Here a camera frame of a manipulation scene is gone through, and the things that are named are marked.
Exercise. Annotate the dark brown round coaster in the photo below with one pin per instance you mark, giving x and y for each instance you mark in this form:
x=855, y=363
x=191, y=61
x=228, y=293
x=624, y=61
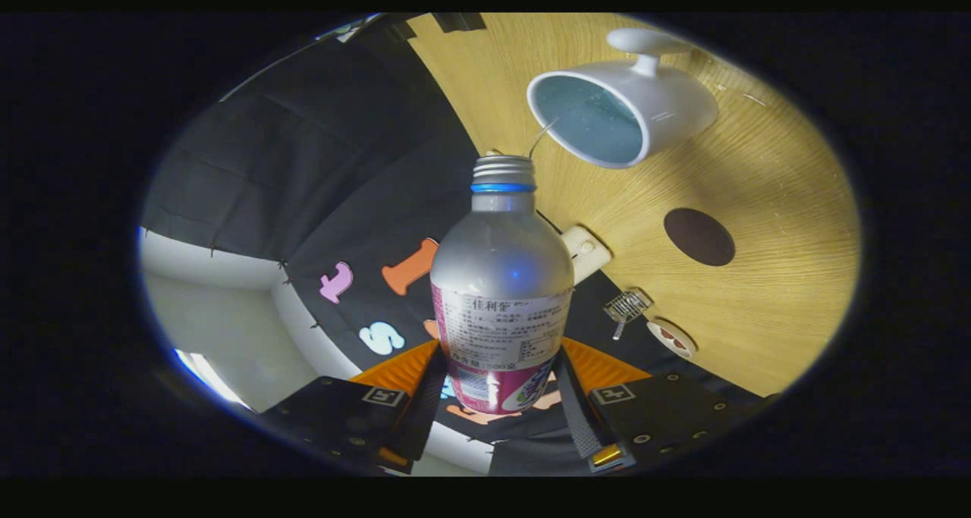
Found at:
x=699, y=237

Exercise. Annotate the silver juice bottle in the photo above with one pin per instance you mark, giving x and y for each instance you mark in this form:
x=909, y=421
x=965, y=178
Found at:
x=501, y=260

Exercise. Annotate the small plate with red food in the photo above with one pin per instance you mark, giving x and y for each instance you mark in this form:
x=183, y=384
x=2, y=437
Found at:
x=671, y=338

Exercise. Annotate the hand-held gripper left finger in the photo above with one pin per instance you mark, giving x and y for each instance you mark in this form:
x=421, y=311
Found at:
x=427, y=415

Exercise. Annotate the wooden table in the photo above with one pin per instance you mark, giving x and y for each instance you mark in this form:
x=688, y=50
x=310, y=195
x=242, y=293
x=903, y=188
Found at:
x=781, y=177

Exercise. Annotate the flat black object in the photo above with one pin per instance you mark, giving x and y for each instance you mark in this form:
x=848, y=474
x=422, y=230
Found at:
x=459, y=22

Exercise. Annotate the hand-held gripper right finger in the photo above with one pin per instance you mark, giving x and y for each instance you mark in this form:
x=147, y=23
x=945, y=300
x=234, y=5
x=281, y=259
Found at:
x=580, y=419

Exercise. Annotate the white toaster with bread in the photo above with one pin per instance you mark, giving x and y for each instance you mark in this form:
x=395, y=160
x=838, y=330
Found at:
x=586, y=251

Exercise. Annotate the white cup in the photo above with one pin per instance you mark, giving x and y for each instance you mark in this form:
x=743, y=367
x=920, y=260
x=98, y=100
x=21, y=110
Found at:
x=667, y=105

